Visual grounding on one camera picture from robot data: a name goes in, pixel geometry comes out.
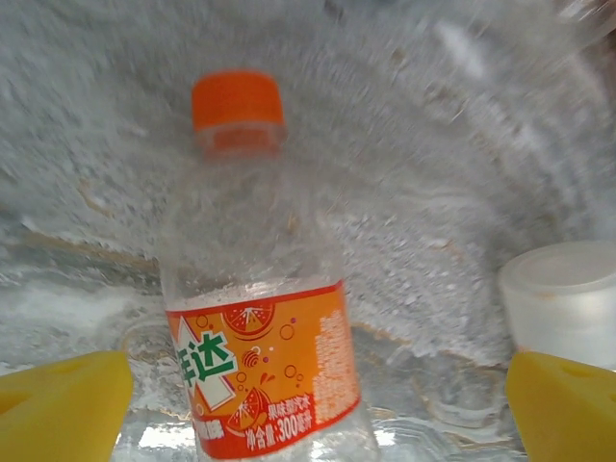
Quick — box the orange soda bottle orange cap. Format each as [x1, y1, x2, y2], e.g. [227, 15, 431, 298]
[161, 69, 381, 462]

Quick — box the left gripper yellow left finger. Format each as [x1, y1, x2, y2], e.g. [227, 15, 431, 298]
[0, 349, 135, 462]

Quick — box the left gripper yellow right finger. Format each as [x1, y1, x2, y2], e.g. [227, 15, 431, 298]
[507, 350, 616, 462]

